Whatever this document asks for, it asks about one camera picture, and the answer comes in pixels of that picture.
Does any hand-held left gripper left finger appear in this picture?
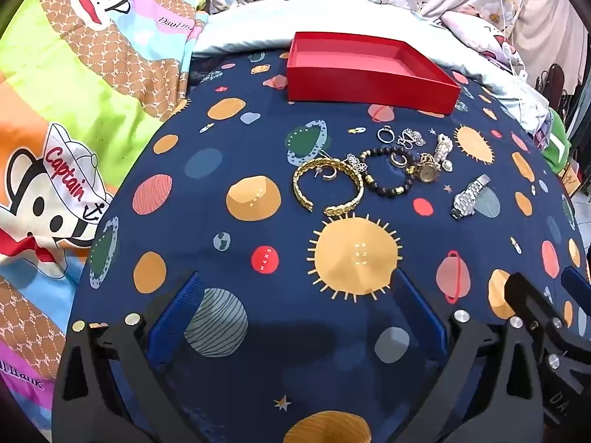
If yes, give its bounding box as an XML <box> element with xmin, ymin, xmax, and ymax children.
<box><xmin>53</xmin><ymin>271</ymin><xmax>206</xmax><ymax>443</ymax></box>

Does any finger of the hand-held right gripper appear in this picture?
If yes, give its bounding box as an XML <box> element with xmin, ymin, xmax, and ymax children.
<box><xmin>561</xmin><ymin>268</ymin><xmax>591</xmax><ymax>315</ymax></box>
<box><xmin>502</xmin><ymin>271</ymin><xmax>571</xmax><ymax>333</ymax></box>

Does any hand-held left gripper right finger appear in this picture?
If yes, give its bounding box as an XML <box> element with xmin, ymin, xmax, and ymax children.
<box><xmin>390</xmin><ymin>268</ymin><xmax>546</xmax><ymax>443</ymax></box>

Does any black bead bracelet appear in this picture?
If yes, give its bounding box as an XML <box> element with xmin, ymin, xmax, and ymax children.
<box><xmin>359</xmin><ymin>145</ymin><xmax>419</xmax><ymax>198</ymax></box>

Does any silver metal wristwatch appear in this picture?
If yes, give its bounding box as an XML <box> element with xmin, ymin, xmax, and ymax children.
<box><xmin>450</xmin><ymin>174</ymin><xmax>492</xmax><ymax>221</ymax></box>

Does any gold bangle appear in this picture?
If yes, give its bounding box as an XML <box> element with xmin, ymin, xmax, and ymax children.
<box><xmin>292</xmin><ymin>158</ymin><xmax>365</xmax><ymax>217</ymax></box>

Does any gold wristwatch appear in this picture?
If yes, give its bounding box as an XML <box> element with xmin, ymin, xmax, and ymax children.
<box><xmin>406</xmin><ymin>152</ymin><xmax>441</xmax><ymax>184</ymax></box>

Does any white pearl bracelet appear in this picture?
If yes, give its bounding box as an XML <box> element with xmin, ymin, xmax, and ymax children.
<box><xmin>431</xmin><ymin>133</ymin><xmax>455</xmax><ymax>172</ymax></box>

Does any red cardboard box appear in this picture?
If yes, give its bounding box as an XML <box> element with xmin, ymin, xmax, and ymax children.
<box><xmin>285</xmin><ymin>31</ymin><xmax>462</xmax><ymax>116</ymax></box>

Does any navy planet print blanket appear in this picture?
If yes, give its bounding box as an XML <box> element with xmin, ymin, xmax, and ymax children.
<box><xmin>69</xmin><ymin>48</ymin><xmax>591</xmax><ymax>443</ymax></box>

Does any green cloth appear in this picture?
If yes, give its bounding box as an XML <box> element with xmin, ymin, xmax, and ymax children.
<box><xmin>542</xmin><ymin>115</ymin><xmax>573</xmax><ymax>171</ymax></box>

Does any dark wooden chair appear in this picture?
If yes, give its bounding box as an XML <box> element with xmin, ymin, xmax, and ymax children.
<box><xmin>536</xmin><ymin>65</ymin><xmax>566</xmax><ymax>111</ymax></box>

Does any colourful cartoon monkey blanket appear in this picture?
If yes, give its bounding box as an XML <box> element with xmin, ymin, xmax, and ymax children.
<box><xmin>0</xmin><ymin>0</ymin><xmax>208</xmax><ymax>425</ymax></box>

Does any white curtain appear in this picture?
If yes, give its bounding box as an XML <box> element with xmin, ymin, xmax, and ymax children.
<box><xmin>434</xmin><ymin>0</ymin><xmax>591</xmax><ymax>84</ymax></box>

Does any white cartoon pillow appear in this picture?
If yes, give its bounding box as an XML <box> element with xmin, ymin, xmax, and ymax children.
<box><xmin>441</xmin><ymin>9</ymin><xmax>522</xmax><ymax>65</ymax></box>

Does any light blue quilt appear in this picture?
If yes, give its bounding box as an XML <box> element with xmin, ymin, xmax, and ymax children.
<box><xmin>191</xmin><ymin>0</ymin><xmax>550</xmax><ymax>102</ymax></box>

